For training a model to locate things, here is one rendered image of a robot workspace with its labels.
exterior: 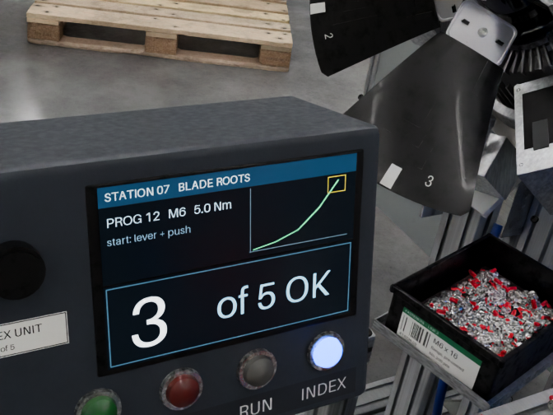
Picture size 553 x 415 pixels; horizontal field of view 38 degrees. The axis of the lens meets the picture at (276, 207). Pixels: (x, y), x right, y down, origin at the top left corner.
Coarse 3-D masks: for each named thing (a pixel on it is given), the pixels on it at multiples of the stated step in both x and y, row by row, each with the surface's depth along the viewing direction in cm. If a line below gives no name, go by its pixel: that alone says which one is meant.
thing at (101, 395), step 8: (88, 392) 45; (96, 392) 45; (104, 392) 45; (112, 392) 45; (80, 400) 45; (88, 400) 45; (96, 400) 45; (104, 400) 45; (112, 400) 45; (80, 408) 45; (88, 408) 45; (96, 408) 45; (104, 408) 45; (112, 408) 45; (120, 408) 46
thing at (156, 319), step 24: (120, 288) 44; (144, 288) 45; (168, 288) 45; (120, 312) 44; (144, 312) 45; (168, 312) 46; (120, 336) 45; (144, 336) 45; (168, 336) 46; (120, 360) 45; (144, 360) 46
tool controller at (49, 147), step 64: (0, 128) 47; (64, 128) 47; (128, 128) 48; (192, 128) 48; (256, 128) 48; (320, 128) 48; (0, 192) 39; (64, 192) 41; (128, 192) 42; (192, 192) 44; (256, 192) 46; (320, 192) 48; (0, 256) 39; (64, 256) 42; (128, 256) 44; (192, 256) 45; (256, 256) 48; (320, 256) 50; (0, 320) 41; (64, 320) 43; (192, 320) 47; (256, 320) 49; (320, 320) 51; (0, 384) 42; (64, 384) 44; (128, 384) 46; (320, 384) 53
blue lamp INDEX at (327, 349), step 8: (320, 336) 52; (328, 336) 52; (336, 336) 52; (312, 344) 51; (320, 344) 51; (328, 344) 51; (336, 344) 52; (312, 352) 52; (320, 352) 51; (328, 352) 51; (336, 352) 52; (312, 360) 52; (320, 360) 51; (328, 360) 52; (336, 360) 52; (320, 368) 52; (328, 368) 53
